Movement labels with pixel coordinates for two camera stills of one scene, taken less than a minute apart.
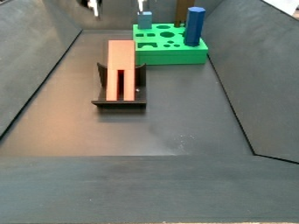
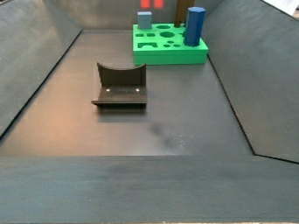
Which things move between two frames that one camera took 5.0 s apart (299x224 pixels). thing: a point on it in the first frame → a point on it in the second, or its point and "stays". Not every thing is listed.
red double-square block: x=121 y=60 → x=153 y=4
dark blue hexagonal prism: x=194 y=25 stays
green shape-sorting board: x=161 y=46 stays
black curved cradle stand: x=141 y=90 stays
